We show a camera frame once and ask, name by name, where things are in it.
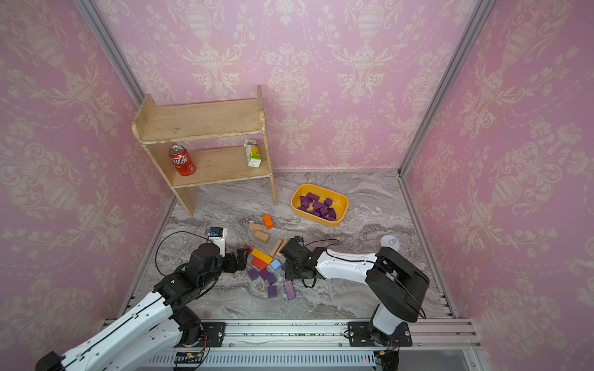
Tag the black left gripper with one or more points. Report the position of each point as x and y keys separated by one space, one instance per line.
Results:
x=241 y=265

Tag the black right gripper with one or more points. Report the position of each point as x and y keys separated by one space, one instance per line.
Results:
x=288 y=272

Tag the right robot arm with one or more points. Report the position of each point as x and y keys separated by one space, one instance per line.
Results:
x=400 y=287

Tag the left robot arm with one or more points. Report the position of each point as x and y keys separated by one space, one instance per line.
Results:
x=161 y=320

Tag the yellow plastic storage bin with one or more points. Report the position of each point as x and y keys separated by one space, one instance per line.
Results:
x=329 y=210

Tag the red flat wooden brick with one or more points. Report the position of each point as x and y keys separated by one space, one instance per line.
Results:
x=259 y=264

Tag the yellow wooden brick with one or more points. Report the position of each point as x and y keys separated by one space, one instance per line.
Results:
x=262 y=256

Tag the light blue wooden brick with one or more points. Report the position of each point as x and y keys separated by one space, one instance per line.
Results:
x=275 y=265

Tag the natural wood flat brick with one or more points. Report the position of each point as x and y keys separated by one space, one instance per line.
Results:
x=262 y=236

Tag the purple long front brick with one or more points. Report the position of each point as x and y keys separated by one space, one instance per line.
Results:
x=290 y=290

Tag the natural wood long brick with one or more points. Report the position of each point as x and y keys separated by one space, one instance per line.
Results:
x=276 y=248

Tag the orange wooden brick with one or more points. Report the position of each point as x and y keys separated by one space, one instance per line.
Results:
x=269 y=224

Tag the white green juice carton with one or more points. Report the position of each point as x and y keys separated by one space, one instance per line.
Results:
x=253 y=154

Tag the red cola can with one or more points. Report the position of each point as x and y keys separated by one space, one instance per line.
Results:
x=182 y=160

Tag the wooden two-tier shelf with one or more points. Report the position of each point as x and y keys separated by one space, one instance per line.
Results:
x=159 y=128

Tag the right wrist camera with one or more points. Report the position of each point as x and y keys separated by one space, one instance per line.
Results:
x=298 y=240

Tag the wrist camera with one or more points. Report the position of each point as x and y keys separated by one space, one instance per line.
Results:
x=217 y=235
x=298 y=240

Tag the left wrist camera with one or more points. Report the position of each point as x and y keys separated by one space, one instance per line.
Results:
x=217 y=235

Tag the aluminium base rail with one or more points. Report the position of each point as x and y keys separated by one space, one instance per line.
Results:
x=340 y=343

